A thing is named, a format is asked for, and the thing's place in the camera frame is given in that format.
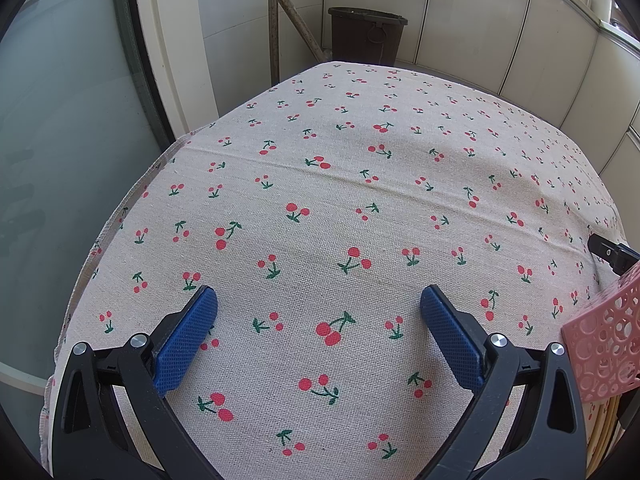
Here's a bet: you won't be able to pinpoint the slanted wooden pole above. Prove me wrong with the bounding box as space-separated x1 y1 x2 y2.
247 0 332 64

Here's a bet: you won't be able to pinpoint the white kitchen cabinet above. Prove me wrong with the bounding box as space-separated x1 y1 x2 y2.
320 0 640 176

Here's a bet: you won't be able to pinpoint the white door frame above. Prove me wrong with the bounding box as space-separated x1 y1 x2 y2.
131 0 222 140

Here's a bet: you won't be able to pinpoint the upright wooden pole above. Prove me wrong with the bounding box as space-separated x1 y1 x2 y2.
266 0 282 86

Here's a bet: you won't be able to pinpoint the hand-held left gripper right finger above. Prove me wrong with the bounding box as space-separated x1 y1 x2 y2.
419 284 588 480

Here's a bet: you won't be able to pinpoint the frosted glass door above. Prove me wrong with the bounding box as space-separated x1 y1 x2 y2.
0 0 173 461

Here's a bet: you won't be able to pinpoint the pink perforated plastic basket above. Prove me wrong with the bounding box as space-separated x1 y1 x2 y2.
561 263 640 404

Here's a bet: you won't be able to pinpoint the dark brown plastic bucket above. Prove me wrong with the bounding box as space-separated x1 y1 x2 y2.
327 7 408 67

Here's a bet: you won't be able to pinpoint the cherry print tablecloth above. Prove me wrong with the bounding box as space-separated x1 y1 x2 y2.
39 61 632 480

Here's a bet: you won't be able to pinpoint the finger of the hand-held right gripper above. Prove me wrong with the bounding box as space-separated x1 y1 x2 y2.
587 233 640 276

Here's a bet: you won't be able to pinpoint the kitchen countertop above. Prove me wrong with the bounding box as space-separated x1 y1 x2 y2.
510 0 640 53

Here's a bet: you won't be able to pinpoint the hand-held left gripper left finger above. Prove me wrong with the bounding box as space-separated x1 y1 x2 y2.
51 285 221 480

